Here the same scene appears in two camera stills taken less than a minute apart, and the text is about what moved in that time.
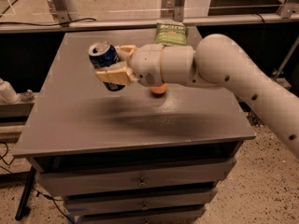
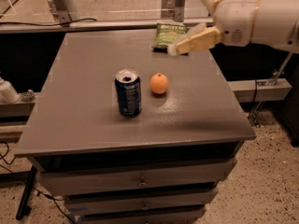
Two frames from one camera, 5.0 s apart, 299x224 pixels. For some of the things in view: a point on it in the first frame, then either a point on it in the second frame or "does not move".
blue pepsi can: x=102 y=54 to x=129 y=92
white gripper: x=146 y=64 to x=235 y=21
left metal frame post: x=59 y=7 does not move
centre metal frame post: x=173 y=3 does not move
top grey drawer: x=137 y=179 does not move
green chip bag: x=170 y=34 does not move
